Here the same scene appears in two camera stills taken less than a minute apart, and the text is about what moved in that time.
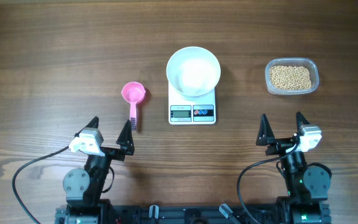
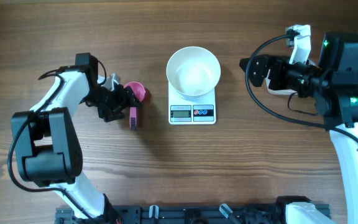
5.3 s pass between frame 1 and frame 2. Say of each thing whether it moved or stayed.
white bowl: stayed
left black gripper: moved
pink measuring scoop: stayed
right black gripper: moved
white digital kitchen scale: stayed
